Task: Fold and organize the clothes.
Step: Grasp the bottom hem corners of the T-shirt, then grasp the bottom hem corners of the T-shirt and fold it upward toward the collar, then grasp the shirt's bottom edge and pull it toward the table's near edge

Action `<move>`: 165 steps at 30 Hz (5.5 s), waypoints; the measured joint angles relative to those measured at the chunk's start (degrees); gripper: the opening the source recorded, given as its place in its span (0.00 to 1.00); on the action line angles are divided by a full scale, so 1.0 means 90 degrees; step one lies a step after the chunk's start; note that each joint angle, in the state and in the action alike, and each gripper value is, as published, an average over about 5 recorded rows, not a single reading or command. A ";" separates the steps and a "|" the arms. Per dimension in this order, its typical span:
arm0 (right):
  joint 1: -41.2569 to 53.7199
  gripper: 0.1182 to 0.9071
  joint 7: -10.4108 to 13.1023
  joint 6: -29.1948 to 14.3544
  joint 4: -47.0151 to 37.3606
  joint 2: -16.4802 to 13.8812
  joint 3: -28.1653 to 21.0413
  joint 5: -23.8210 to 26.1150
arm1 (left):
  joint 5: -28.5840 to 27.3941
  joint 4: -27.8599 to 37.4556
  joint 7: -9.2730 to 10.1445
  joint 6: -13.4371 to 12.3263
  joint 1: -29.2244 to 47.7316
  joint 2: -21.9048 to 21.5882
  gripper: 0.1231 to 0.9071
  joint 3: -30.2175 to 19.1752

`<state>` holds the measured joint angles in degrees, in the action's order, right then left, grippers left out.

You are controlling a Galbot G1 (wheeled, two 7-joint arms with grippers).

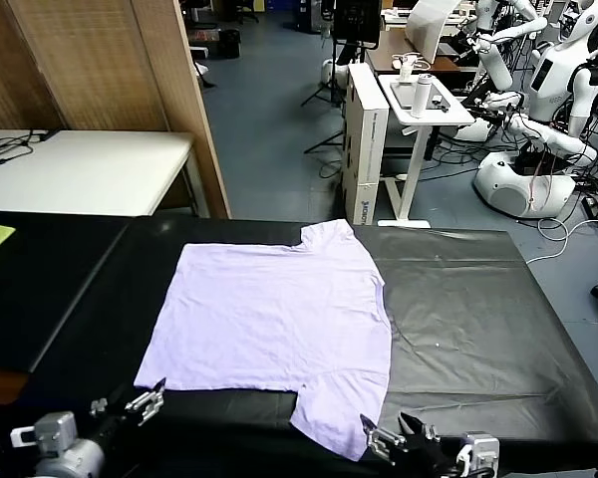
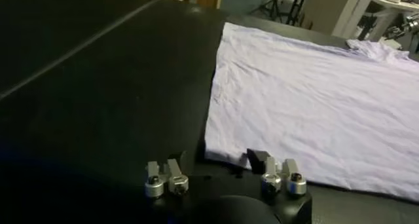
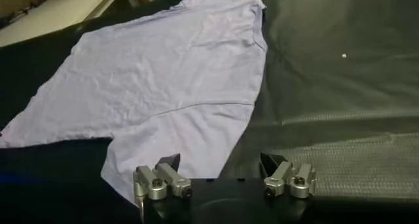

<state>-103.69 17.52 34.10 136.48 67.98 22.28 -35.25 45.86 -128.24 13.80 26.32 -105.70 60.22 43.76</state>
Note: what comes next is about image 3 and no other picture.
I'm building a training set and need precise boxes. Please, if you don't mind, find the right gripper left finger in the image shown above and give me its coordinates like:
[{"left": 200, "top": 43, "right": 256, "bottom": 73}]
[{"left": 133, "top": 153, "right": 193, "bottom": 210}]

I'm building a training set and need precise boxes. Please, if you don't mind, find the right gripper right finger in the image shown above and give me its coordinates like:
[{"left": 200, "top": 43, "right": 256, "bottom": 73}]
[{"left": 260, "top": 152, "right": 317, "bottom": 199}]

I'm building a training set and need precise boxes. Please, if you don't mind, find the lilac purple printed t-shirt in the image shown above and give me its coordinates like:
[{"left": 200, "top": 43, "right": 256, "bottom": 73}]
[{"left": 0, "top": 0, "right": 268, "bottom": 206}]

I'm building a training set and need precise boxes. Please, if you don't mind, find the large black table cover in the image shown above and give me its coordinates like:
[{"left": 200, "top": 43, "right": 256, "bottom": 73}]
[{"left": 0, "top": 0, "right": 419, "bottom": 224}]

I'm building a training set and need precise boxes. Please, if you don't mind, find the white side table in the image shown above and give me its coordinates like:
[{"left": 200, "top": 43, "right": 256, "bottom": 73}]
[{"left": 0, "top": 0, "right": 127, "bottom": 48}]

